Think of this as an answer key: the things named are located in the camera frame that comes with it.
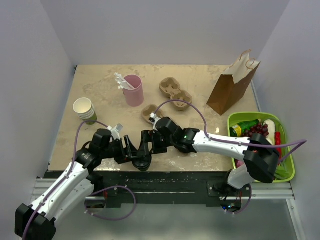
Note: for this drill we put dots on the green bottle yellow label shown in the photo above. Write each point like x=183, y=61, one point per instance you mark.
x=239, y=129

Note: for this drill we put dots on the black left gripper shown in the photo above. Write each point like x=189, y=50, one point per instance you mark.
x=130, y=150

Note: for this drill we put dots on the white radish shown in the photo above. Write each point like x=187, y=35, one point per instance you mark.
x=271, y=129

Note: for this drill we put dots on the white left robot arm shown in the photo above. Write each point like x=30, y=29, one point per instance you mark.
x=39, y=220

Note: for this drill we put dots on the pink cylindrical container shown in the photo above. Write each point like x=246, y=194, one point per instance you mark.
x=134, y=97

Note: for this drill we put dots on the cardboard two-cup carrier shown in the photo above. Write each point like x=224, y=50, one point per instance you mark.
x=148, y=110

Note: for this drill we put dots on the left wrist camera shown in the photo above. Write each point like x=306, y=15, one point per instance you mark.
x=115, y=131

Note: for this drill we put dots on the black cup lid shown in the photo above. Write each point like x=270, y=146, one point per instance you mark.
x=142, y=163

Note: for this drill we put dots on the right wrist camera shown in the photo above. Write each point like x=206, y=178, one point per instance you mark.
x=154, y=118

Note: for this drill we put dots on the green plastic basket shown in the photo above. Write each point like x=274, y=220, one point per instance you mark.
x=285, y=171

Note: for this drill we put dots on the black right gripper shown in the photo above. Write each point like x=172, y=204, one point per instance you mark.
x=144, y=148

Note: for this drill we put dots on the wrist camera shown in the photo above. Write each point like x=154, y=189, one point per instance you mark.
x=154, y=118
x=115, y=131

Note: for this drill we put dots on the brown paper bag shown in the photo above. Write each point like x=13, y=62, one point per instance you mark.
x=233, y=83

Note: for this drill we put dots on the red grape bunch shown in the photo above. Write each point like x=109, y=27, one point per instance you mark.
x=262, y=129

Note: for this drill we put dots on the black table front rail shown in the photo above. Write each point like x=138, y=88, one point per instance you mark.
x=163, y=188

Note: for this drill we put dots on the wrapped white straws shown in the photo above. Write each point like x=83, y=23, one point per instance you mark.
x=122, y=83

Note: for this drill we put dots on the red chili pepper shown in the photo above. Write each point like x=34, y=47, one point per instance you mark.
x=277, y=138

